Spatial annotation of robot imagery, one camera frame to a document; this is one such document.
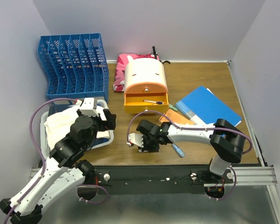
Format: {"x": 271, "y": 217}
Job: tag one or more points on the white folded cloth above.
{"x": 58, "y": 125}

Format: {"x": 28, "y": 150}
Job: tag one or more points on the blue document folder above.
{"x": 201, "y": 106}

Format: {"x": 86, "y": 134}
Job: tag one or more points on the white mini drawer cabinet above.
{"x": 144, "y": 70}

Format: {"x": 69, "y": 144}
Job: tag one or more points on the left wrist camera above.
{"x": 88, "y": 107}

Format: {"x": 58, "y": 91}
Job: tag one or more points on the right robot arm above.
{"x": 227, "y": 141}

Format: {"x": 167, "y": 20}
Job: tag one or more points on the aluminium frame rail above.
{"x": 241, "y": 176}

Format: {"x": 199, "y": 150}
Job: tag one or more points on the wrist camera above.
{"x": 88, "y": 107}
{"x": 135, "y": 139}

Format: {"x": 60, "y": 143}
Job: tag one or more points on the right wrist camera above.
{"x": 135, "y": 139}

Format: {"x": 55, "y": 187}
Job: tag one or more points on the orange paperback book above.
{"x": 177, "y": 118}

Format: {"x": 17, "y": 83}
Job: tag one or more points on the blue plastic file organizer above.
{"x": 75, "y": 65}

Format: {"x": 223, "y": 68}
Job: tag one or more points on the blue cap marker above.
{"x": 153, "y": 102}

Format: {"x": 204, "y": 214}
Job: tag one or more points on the blue correction tape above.
{"x": 178, "y": 150}

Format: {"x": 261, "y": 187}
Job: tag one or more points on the yellow drawer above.
{"x": 133, "y": 103}

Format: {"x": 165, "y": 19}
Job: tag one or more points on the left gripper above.
{"x": 110, "y": 123}

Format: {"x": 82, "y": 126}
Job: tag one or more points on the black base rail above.
{"x": 158, "y": 179}

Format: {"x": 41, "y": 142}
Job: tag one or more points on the pink camouflage cloth bag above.
{"x": 122, "y": 61}

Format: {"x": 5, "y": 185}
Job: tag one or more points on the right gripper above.
{"x": 155, "y": 149}

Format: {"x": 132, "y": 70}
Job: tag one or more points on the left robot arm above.
{"x": 27, "y": 206}

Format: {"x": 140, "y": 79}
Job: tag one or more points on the white laundry basket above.
{"x": 103, "y": 138}

